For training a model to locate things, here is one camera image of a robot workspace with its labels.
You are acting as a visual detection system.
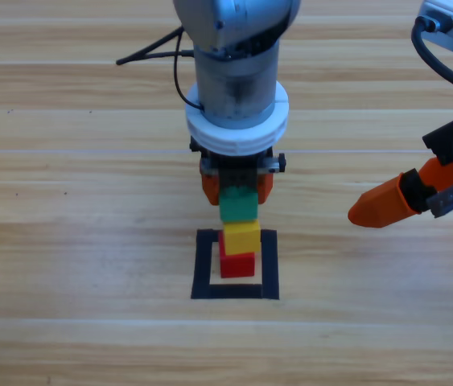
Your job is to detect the green cube block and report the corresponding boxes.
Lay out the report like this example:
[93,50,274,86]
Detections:
[219,185,260,223]

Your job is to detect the yellow cube block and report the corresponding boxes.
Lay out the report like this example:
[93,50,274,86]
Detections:
[221,219,262,257]

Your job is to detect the red cube block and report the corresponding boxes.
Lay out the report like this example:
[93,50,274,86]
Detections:
[217,231,257,279]

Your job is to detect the black tape square outline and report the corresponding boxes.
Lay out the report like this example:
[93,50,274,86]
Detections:
[190,228,280,302]

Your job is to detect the white wrist mount ring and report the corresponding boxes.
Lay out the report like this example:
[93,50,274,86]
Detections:
[184,82,290,157]

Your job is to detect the thin black arm wire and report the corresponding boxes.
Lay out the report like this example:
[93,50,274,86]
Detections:
[172,23,205,112]

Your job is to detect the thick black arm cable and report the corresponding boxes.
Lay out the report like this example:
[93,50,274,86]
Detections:
[410,14,453,104]
[115,26,196,68]

